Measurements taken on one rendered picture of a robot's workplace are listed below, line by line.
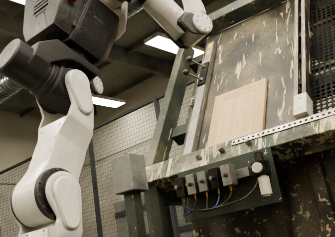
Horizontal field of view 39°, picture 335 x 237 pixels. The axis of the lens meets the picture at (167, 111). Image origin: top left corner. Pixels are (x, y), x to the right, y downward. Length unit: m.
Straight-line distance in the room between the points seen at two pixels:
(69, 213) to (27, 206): 0.11
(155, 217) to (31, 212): 1.20
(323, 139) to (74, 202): 1.14
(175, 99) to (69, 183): 1.68
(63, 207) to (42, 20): 0.61
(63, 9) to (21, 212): 0.62
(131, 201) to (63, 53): 1.01
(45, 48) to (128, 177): 1.00
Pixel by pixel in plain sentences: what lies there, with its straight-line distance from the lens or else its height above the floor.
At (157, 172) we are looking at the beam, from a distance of 2.43.
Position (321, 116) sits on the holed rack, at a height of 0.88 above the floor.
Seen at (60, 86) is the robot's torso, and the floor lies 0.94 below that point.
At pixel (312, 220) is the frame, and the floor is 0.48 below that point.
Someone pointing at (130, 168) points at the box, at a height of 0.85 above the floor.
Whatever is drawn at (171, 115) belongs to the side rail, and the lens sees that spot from 2.79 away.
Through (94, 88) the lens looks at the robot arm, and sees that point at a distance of 1.93.
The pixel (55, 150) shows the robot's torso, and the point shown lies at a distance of 1.35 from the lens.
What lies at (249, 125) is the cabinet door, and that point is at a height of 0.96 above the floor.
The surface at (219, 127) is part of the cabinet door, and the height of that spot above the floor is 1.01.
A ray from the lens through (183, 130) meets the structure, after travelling 2.68.
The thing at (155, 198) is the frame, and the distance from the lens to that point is 2.43.
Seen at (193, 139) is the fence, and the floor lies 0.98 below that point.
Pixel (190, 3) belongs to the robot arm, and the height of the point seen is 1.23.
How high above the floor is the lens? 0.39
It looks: 18 degrees up
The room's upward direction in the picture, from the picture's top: 9 degrees counter-clockwise
